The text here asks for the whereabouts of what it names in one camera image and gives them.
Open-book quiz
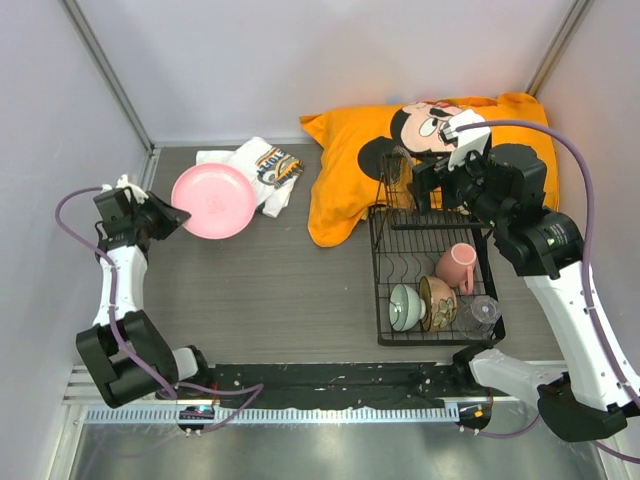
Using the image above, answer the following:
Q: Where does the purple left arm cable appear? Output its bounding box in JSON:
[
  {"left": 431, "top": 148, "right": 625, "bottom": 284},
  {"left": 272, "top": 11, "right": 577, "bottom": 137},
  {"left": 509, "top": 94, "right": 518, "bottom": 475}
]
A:
[{"left": 54, "top": 186, "right": 265, "bottom": 436}]

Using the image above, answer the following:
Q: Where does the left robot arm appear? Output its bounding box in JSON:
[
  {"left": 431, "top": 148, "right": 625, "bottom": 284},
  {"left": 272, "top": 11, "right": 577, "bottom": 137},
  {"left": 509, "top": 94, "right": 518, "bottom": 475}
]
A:
[{"left": 76, "top": 186, "right": 213, "bottom": 408}]

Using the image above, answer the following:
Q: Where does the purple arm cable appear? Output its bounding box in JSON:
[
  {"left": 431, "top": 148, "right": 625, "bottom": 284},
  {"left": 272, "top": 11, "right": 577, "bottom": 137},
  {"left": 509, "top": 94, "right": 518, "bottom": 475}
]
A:
[
  {"left": 454, "top": 119, "right": 640, "bottom": 464},
  {"left": 54, "top": 186, "right": 265, "bottom": 436}
]

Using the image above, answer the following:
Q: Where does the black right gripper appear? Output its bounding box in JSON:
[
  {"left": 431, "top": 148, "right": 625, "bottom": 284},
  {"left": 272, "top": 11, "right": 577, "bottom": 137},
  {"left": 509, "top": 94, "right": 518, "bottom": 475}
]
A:
[{"left": 408, "top": 141, "right": 508, "bottom": 231}]

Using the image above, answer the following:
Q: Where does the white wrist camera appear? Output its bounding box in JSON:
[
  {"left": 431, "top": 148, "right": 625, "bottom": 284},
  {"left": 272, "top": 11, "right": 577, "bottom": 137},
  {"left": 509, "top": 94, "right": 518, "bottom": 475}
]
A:
[
  {"left": 101, "top": 174, "right": 149, "bottom": 204},
  {"left": 439, "top": 109, "right": 491, "bottom": 172}
]

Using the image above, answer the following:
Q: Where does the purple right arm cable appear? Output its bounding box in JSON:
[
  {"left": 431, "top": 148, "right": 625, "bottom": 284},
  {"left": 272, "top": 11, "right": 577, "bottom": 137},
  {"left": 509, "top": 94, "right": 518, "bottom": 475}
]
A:
[{"left": 454, "top": 119, "right": 640, "bottom": 464}]

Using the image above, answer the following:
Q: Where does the brown floral bowl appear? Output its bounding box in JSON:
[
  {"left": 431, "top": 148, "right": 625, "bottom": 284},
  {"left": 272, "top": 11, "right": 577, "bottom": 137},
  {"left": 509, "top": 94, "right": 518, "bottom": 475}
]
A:
[{"left": 419, "top": 276, "right": 458, "bottom": 333}]

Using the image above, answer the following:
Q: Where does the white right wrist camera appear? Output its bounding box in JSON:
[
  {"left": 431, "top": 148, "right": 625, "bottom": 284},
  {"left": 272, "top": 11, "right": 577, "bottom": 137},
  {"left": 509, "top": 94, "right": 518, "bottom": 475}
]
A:
[{"left": 439, "top": 109, "right": 491, "bottom": 172}]

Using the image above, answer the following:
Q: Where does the pink mug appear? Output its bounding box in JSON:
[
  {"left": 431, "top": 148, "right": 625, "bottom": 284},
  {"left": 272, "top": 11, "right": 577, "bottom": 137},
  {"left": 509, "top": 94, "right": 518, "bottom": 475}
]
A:
[{"left": 435, "top": 243, "right": 477, "bottom": 295}]

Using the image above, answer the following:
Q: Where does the pink plate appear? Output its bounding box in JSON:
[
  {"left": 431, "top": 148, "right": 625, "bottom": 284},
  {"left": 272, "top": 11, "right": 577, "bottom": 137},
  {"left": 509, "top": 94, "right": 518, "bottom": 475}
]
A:
[{"left": 171, "top": 163, "right": 256, "bottom": 240}]

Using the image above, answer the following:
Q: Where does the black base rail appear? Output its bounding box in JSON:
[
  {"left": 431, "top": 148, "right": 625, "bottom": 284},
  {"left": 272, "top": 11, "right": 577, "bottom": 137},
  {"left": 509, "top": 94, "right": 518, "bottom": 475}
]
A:
[{"left": 192, "top": 362, "right": 505, "bottom": 410}]

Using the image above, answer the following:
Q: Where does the aluminium frame rail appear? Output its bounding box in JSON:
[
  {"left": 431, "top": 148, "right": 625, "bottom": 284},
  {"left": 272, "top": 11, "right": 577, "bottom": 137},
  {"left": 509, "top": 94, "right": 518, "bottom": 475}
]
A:
[{"left": 59, "top": 0, "right": 161, "bottom": 189}]

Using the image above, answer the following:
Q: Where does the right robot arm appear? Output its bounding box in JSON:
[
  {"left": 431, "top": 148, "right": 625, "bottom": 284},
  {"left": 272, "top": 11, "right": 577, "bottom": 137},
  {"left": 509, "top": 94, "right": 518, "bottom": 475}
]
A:
[{"left": 409, "top": 144, "right": 639, "bottom": 442}]

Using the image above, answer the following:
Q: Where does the white printed t-shirt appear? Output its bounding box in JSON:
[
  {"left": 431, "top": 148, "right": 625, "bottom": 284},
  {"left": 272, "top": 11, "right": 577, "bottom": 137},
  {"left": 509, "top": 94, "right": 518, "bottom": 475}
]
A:
[{"left": 196, "top": 137, "right": 304, "bottom": 218}]

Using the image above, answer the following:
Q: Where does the clear glass cup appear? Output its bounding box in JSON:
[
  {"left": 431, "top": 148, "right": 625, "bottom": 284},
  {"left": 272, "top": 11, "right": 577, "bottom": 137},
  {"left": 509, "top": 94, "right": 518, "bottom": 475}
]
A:
[{"left": 455, "top": 295, "right": 501, "bottom": 340}]

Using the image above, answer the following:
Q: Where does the orange Mickey Mouse pillow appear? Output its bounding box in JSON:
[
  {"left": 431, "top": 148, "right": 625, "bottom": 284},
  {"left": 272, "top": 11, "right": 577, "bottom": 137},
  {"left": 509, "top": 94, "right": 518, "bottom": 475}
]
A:
[{"left": 300, "top": 93, "right": 548, "bottom": 248}]

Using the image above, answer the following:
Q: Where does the light green bowl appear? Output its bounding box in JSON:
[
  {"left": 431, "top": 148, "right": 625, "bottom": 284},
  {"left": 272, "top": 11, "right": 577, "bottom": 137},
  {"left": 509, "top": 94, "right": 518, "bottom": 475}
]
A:
[{"left": 389, "top": 284, "right": 427, "bottom": 332}]

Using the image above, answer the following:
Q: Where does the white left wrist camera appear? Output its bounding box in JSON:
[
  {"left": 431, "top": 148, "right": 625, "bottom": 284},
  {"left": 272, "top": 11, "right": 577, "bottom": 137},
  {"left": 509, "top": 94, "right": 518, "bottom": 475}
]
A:
[{"left": 101, "top": 174, "right": 149, "bottom": 204}]

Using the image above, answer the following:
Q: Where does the black wire dish rack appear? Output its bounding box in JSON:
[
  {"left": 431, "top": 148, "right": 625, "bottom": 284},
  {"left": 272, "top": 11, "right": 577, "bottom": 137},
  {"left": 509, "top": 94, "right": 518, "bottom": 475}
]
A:
[{"left": 368, "top": 150, "right": 506, "bottom": 347}]

